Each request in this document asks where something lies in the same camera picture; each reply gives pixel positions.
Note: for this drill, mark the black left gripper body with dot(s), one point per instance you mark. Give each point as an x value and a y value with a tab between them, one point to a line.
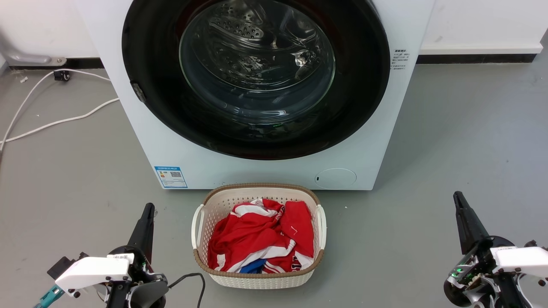
141	291

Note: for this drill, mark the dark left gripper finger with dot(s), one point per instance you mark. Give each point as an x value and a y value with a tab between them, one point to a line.
150	239
138	237

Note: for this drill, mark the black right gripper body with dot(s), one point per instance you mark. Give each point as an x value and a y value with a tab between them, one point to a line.
479	278

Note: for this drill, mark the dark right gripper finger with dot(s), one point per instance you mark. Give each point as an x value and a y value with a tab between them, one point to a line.
463	226
476	229

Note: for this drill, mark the black round glass washer door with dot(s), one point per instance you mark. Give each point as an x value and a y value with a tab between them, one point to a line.
364	102

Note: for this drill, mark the white front-load washing machine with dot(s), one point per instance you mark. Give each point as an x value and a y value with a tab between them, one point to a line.
385	141

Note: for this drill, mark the blue energy label sticker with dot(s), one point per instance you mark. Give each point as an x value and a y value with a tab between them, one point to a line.
171	176

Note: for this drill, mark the red and white jersey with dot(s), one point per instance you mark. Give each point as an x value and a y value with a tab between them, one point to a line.
252	235

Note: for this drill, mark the blue garment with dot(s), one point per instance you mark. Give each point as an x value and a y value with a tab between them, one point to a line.
252	268

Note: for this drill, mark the cream perforated plastic laundry basket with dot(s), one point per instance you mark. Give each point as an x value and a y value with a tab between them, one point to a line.
257	280

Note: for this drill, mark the steel perforated washer drum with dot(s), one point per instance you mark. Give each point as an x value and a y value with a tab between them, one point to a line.
257	47

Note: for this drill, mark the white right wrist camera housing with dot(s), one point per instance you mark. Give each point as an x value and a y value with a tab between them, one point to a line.
520	259

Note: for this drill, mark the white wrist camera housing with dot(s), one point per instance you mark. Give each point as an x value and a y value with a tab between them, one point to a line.
520	259
92	271

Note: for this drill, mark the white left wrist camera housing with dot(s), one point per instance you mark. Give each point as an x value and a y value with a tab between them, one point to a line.
92	271

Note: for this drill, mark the grey metal floor bracket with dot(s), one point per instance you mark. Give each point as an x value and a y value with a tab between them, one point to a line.
34	59

